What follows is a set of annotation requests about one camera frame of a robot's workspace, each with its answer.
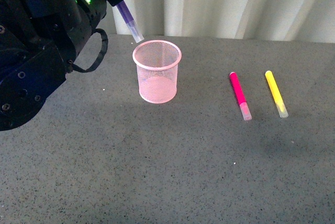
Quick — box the purple highlighter pen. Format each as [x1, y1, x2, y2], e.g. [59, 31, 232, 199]
[116, 1, 144, 43]

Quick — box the black cable loop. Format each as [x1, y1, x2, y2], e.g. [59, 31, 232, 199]
[70, 28, 109, 73]

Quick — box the yellow highlighter pen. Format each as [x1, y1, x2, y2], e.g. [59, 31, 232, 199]
[265, 70, 288, 118]

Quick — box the pink mesh pen cup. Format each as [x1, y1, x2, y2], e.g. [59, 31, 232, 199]
[132, 40, 182, 104]

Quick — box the pink highlighter pen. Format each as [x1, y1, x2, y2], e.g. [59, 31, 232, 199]
[229, 72, 252, 121]

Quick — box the white pleated curtain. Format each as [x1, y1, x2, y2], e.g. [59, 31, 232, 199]
[95, 0, 335, 43]

